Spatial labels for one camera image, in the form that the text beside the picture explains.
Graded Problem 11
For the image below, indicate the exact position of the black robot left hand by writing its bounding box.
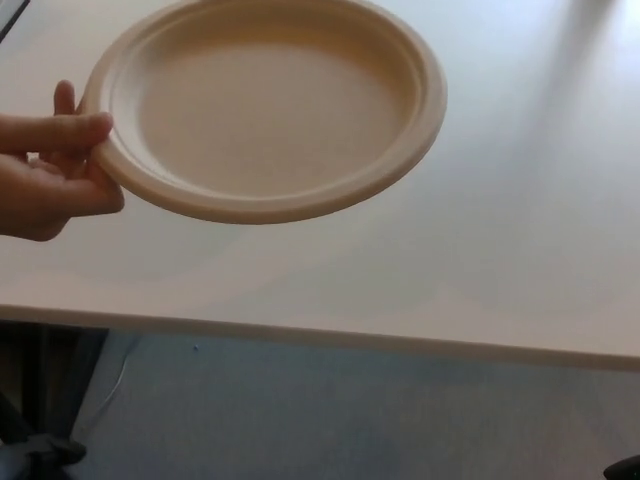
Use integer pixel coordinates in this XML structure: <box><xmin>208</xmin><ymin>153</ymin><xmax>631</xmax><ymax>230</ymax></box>
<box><xmin>22</xmin><ymin>432</ymin><xmax>88</xmax><ymax>480</ymax></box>

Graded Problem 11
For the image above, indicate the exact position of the person's bare hand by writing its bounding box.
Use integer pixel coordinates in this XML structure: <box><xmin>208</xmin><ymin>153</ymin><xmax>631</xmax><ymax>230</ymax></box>
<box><xmin>0</xmin><ymin>79</ymin><xmax>126</xmax><ymax>243</ymax></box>

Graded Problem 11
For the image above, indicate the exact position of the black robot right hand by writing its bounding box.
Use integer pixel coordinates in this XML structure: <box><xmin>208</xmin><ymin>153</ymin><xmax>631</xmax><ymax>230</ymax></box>
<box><xmin>602</xmin><ymin>456</ymin><xmax>640</xmax><ymax>480</ymax></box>

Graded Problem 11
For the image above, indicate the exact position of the beige round paper plate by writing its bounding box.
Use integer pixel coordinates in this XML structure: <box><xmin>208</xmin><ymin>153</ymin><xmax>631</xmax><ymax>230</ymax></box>
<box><xmin>82</xmin><ymin>0</ymin><xmax>448</xmax><ymax>226</ymax></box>

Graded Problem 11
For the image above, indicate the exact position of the white floor cable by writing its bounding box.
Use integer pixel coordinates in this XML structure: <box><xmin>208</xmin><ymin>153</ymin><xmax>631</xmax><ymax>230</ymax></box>
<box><xmin>73</xmin><ymin>344</ymin><xmax>130</xmax><ymax>437</ymax></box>

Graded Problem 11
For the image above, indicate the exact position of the dark frame strip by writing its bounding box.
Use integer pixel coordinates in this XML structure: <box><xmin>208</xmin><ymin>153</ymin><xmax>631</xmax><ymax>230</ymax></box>
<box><xmin>0</xmin><ymin>0</ymin><xmax>24</xmax><ymax>45</ymax></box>

